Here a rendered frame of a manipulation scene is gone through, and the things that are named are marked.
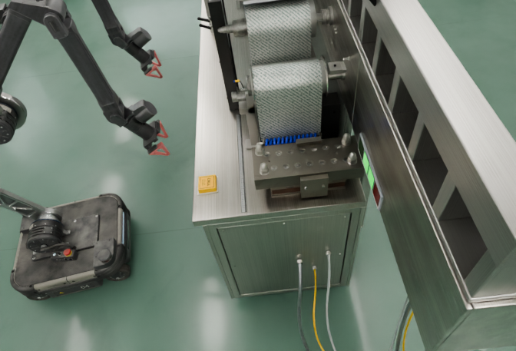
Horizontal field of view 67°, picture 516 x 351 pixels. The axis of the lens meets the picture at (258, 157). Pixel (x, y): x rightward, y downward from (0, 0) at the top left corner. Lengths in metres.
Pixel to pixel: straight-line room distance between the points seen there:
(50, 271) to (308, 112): 1.69
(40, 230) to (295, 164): 1.51
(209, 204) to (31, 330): 1.49
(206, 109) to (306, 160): 0.65
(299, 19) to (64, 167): 2.30
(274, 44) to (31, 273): 1.81
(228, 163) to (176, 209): 1.10
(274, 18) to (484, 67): 2.57
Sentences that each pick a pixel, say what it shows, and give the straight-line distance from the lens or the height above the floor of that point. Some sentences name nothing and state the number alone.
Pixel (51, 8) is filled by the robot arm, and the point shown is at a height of 1.67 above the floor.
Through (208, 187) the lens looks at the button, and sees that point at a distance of 1.55.
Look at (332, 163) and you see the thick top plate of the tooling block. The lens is 1.43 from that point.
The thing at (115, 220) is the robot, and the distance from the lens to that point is 2.47.
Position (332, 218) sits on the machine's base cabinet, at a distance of 1.57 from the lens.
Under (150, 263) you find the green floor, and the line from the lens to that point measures 2.53.
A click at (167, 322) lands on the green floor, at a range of 2.35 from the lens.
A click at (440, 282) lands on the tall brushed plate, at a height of 1.37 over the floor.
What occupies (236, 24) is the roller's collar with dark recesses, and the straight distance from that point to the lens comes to 1.55.
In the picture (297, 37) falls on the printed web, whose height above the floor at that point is 1.31.
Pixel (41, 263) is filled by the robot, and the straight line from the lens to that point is 2.54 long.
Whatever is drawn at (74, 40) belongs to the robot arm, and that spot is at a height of 1.56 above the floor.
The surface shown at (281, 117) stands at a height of 1.13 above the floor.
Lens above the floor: 2.14
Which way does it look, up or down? 49 degrees down
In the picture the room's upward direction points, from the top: 9 degrees counter-clockwise
